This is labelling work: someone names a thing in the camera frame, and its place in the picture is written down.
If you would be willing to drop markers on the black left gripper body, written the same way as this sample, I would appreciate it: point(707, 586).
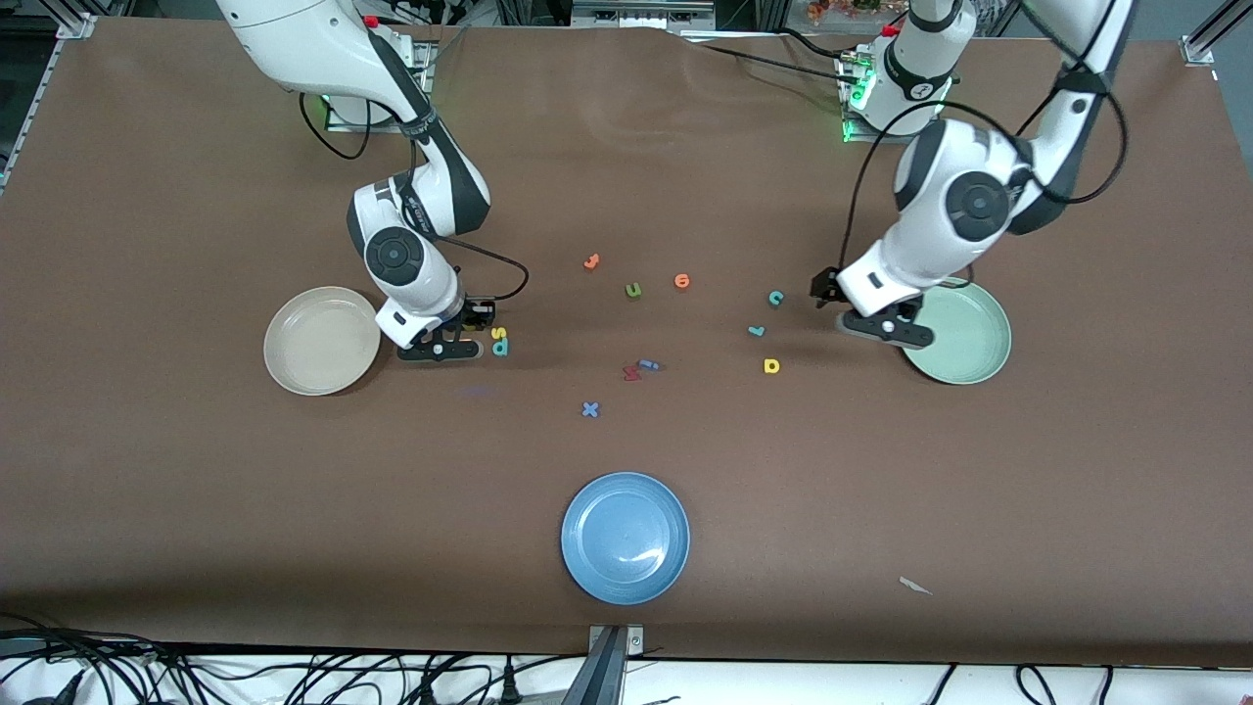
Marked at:
point(825, 287)

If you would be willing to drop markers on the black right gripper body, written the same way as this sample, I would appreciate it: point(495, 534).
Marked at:
point(475, 313)

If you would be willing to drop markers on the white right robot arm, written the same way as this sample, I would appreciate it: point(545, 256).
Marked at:
point(294, 39)

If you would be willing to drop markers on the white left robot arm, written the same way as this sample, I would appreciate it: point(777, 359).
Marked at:
point(959, 186)

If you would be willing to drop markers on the pale green plate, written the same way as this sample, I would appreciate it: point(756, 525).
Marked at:
point(964, 338)

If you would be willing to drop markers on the beige brown plate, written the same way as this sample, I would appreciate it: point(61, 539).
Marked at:
point(322, 341)

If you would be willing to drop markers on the blue plate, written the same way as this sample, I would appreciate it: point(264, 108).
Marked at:
point(626, 538)

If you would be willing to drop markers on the orange artificial flowers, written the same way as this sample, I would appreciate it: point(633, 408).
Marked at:
point(842, 9)

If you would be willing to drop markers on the white paper scrap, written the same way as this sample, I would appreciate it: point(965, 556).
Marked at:
point(915, 586)

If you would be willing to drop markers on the grey power strip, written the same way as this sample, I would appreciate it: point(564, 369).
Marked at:
point(641, 14)

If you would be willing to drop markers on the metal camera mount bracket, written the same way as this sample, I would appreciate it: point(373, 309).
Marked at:
point(615, 641)

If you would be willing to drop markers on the aluminium frame profile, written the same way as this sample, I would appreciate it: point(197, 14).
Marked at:
point(76, 25)
point(1206, 39)

